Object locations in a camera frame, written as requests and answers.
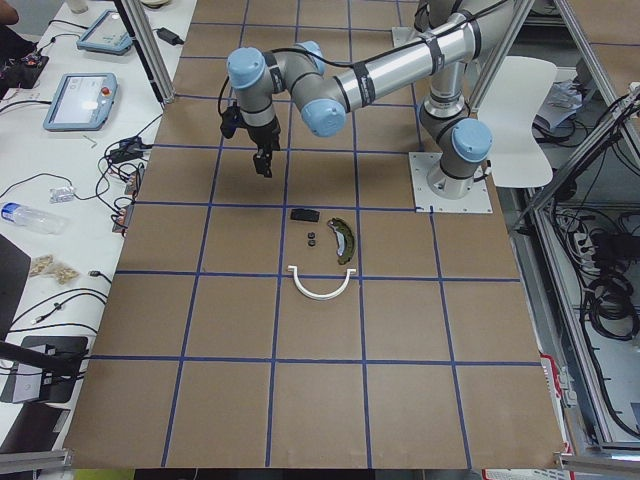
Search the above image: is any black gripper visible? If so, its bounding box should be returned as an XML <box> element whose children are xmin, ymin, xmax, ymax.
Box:
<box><xmin>248</xmin><ymin>122</ymin><xmax>281</xmax><ymax>178</ymax></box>

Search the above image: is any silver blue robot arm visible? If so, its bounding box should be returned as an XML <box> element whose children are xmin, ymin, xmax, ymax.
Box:
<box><xmin>219</xmin><ymin>1</ymin><xmax>515</xmax><ymax>200</ymax></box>

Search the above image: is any black brake pad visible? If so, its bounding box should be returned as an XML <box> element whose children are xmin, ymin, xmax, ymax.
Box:
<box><xmin>290</xmin><ymin>208</ymin><xmax>320</xmax><ymax>223</ymax></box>

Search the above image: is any olive green brake shoe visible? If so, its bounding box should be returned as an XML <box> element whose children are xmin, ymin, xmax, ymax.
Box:
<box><xmin>327</xmin><ymin>217</ymin><xmax>355</xmax><ymax>265</ymax></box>

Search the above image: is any black power adapter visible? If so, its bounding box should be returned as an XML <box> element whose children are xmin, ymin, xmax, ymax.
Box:
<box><xmin>156</xmin><ymin>27</ymin><xmax>184</xmax><ymax>45</ymax></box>

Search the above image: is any near blue teach pendant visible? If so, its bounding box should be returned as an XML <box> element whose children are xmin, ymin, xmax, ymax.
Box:
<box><xmin>43</xmin><ymin>73</ymin><xmax>118</xmax><ymax>132</ymax></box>

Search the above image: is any blue teach pendant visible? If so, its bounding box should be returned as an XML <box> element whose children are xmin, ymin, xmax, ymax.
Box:
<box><xmin>43</xmin><ymin>73</ymin><xmax>118</xmax><ymax>132</ymax></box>
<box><xmin>76</xmin><ymin>10</ymin><xmax>133</xmax><ymax>56</ymax></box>

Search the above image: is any far blue teach pendant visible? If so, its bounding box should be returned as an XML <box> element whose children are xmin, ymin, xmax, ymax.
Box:
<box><xmin>76</xmin><ymin>10</ymin><xmax>133</xmax><ymax>56</ymax></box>

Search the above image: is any blister pill pack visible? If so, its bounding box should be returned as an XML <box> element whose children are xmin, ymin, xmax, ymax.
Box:
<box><xmin>49</xmin><ymin>186</ymin><xmax>76</xmax><ymax>204</ymax></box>

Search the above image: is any bag of wooden pieces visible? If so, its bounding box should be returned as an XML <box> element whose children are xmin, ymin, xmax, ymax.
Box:
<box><xmin>28</xmin><ymin>255</ymin><xmax>80</xmax><ymax>285</ymax></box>

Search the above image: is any clear plastic water bottle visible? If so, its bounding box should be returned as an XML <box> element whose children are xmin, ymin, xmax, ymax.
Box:
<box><xmin>1</xmin><ymin>202</ymin><xmax>68</xmax><ymax>234</ymax></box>

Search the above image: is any white plastic chair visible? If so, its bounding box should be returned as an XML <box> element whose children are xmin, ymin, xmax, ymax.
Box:
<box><xmin>477</xmin><ymin>56</ymin><xmax>557</xmax><ymax>188</ymax></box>

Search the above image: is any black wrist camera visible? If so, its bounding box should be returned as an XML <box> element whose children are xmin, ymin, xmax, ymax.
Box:
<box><xmin>220</xmin><ymin>102</ymin><xmax>244</xmax><ymax>139</ymax></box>

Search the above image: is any white curved plastic bracket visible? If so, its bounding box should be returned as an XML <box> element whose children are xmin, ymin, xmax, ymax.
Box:
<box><xmin>286</xmin><ymin>265</ymin><xmax>357</xmax><ymax>301</ymax></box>

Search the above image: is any aluminium frame post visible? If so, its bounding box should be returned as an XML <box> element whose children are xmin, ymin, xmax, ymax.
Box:
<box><xmin>114</xmin><ymin>0</ymin><xmax>175</xmax><ymax>105</ymax></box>

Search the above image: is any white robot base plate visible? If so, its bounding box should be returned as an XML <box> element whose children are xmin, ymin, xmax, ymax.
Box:
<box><xmin>408</xmin><ymin>152</ymin><xmax>493</xmax><ymax>214</ymax></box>

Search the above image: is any second arm base plate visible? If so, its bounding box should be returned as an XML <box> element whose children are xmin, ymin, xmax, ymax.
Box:
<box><xmin>391</xmin><ymin>27</ymin><xmax>417</xmax><ymax>48</ymax></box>

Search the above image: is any black camera stand base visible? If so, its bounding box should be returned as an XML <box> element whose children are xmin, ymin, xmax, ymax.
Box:
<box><xmin>1</xmin><ymin>336</ymin><xmax>89</xmax><ymax>404</ymax></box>

